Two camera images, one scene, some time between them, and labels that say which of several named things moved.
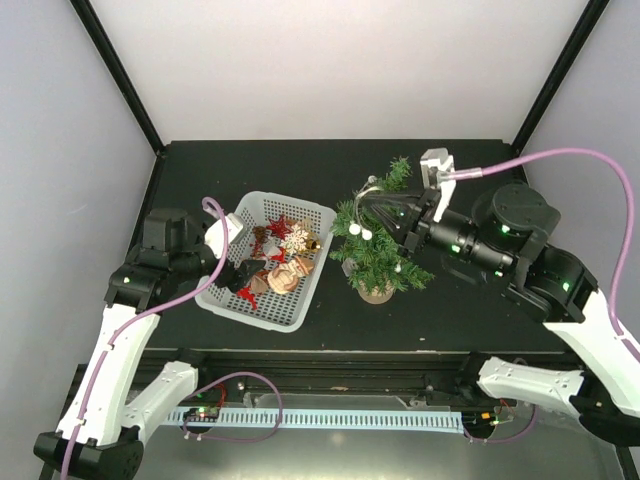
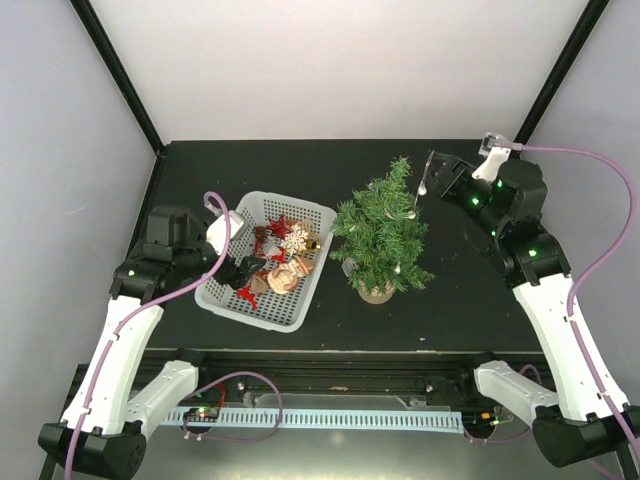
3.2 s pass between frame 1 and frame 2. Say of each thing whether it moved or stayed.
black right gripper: moved
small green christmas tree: stayed
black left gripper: stayed
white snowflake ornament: stayed
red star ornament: stayed
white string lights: moved
